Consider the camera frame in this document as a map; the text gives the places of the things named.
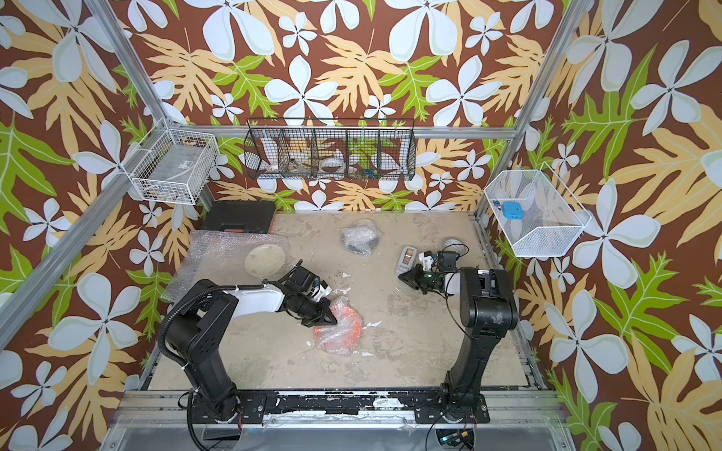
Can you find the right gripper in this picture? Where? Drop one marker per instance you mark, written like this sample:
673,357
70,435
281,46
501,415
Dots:
415,278

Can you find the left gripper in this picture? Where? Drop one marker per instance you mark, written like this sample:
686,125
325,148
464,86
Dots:
322,316

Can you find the cream dinner plate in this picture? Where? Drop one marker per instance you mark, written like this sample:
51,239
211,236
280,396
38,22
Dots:
265,260

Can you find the bubble wrap pile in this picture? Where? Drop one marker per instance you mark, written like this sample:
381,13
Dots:
219,256

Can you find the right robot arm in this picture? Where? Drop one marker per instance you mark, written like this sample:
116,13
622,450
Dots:
487,312

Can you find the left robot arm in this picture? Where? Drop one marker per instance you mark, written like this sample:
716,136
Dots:
191,333

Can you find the clear tape roll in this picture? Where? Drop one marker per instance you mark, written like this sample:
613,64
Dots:
454,243

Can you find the grey tape dispenser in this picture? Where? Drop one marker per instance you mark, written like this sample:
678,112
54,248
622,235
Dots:
407,260

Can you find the black plastic case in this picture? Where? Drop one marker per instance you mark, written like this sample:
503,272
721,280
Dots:
241,216

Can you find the blue small object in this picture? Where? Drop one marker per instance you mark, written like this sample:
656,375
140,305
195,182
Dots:
512,210

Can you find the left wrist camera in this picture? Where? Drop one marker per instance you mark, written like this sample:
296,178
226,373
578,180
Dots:
321,291

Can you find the white wire basket right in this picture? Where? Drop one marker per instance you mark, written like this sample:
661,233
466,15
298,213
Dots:
554,217

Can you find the white wire basket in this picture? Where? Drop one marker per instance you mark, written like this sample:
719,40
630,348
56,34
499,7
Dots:
172,164
554,217

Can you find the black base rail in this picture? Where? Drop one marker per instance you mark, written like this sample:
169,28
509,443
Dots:
426,405

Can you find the black wire basket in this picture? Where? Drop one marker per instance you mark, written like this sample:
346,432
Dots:
311,148

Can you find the white wire basket left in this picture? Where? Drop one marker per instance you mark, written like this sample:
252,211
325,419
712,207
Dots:
172,164

